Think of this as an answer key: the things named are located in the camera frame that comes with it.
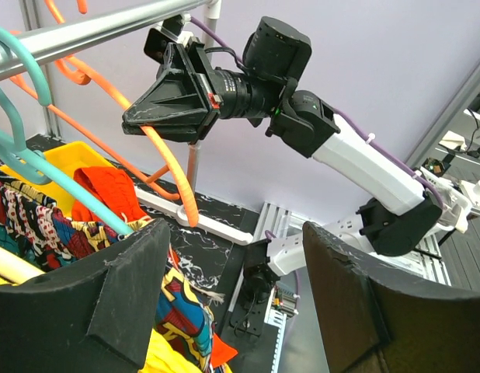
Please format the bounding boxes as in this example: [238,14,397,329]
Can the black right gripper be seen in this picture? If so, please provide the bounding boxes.
[122,38,221,144]

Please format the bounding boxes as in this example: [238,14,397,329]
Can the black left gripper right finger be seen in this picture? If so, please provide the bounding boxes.
[303,222,480,372]

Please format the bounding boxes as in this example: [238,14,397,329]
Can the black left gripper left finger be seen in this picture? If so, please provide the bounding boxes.
[0,219,170,372]

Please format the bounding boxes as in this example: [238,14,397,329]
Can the orange shorts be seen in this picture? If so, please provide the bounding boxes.
[74,166,151,223]

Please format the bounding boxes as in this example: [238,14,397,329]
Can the orange plastic hanger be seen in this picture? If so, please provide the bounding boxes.
[9,0,199,228]

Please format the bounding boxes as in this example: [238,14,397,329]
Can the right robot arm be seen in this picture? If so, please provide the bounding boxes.
[122,16,471,257]

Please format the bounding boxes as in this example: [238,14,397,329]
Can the yellow shorts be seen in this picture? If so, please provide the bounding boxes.
[0,273,196,372]

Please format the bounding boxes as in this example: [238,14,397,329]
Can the comic print shorts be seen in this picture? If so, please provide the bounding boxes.
[0,170,235,372]

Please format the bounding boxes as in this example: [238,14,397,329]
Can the teal plastic hanger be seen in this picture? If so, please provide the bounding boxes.
[0,25,135,237]

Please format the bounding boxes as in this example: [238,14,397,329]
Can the white clothes rack base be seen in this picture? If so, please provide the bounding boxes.
[134,186,253,246]

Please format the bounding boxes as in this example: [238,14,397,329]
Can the yellow plastic bin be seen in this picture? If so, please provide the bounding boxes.
[0,141,114,217]

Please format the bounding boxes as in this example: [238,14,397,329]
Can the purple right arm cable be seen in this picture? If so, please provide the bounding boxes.
[189,15,445,207]

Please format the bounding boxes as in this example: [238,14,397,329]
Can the silver clothes rail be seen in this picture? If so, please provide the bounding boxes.
[17,0,215,65]

